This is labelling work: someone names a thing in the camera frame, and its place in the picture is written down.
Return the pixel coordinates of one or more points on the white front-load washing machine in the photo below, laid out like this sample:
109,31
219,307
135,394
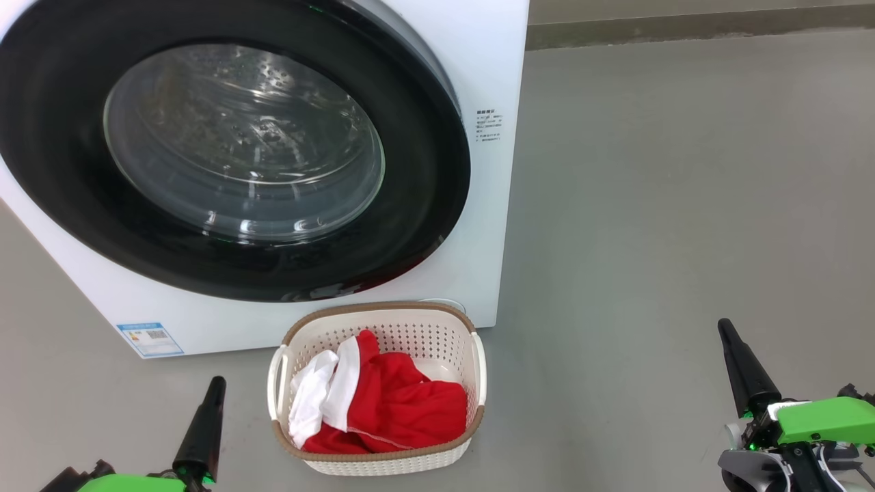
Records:
478,61

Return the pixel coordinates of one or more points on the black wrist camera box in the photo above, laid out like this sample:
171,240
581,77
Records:
851,391

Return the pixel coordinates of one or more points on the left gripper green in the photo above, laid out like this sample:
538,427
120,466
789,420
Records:
130,484

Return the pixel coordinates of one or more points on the round white filter cover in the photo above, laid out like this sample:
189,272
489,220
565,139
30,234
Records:
452,305

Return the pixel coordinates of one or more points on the red and white garment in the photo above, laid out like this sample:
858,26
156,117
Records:
403,410

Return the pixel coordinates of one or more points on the cream laundry basket brown rim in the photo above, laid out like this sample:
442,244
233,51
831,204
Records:
383,463

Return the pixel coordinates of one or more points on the blue energy label sticker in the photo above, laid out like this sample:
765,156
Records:
150,339

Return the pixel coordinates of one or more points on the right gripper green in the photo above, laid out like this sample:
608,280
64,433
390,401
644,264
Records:
820,424

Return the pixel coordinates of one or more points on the black round glass washer door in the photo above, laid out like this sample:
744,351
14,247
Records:
424,178

